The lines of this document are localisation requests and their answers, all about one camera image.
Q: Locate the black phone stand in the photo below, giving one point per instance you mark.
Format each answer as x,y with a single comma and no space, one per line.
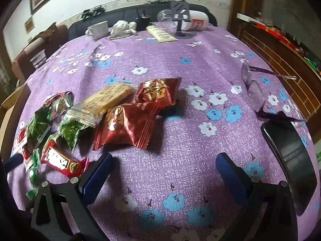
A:
180,17

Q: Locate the upright clear plastic cup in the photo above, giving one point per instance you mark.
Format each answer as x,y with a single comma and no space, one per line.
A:
38,59

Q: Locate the small green snack packet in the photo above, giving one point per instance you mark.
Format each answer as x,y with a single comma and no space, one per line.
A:
31,194
33,165

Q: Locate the wooden cabinet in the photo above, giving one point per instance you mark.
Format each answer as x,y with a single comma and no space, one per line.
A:
283,62

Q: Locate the wooden door frame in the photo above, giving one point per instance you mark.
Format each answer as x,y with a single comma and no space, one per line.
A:
238,0

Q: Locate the clear green printed snack packet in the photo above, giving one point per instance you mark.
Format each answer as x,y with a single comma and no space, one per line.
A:
59,101

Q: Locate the white crumpled cloth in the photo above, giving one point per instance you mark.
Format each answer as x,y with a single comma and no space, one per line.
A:
124,27

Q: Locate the white flat box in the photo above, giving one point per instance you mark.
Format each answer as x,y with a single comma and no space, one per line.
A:
247,17

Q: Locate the yellow wall plaque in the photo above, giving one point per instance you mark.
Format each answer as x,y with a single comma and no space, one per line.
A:
29,25

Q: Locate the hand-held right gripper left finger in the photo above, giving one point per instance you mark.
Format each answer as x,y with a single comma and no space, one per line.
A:
96,174

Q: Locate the bright red snack packet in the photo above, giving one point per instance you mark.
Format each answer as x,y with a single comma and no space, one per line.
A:
21,143
62,162

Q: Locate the brown cloth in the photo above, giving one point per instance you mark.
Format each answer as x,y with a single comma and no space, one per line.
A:
47,30

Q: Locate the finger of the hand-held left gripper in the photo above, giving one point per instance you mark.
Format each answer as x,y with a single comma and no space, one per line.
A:
13,162

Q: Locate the black leather sofa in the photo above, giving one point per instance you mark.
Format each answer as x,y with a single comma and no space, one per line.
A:
140,13

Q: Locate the brown armchair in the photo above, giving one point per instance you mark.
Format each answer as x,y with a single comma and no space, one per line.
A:
37,47

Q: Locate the dark red snack packet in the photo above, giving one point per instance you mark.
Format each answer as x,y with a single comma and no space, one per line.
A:
125,128
158,91

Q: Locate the row of colourful cabinet items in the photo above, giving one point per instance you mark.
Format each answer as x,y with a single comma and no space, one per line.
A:
283,37

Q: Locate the purple eyeglasses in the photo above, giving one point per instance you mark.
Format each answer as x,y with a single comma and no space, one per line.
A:
253,87

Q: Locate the cardboard box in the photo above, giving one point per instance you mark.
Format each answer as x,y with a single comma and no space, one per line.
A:
10,115

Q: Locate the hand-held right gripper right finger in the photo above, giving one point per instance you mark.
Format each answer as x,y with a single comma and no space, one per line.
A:
229,173

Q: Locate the tipped clear plastic cup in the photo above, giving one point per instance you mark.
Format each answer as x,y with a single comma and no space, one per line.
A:
165,16

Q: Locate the green pea snack packet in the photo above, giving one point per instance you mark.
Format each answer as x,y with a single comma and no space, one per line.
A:
70,130
37,125

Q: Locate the white mug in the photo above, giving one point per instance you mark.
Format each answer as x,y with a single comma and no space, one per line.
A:
97,30

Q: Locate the purple floral tablecloth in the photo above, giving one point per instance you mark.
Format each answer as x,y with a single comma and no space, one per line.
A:
175,140

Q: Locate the black smartphone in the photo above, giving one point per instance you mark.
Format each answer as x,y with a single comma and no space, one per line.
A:
291,155

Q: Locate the long yellow packet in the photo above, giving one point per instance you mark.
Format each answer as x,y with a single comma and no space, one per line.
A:
161,34

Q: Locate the black gadget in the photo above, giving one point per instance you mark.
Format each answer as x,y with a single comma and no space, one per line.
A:
86,13

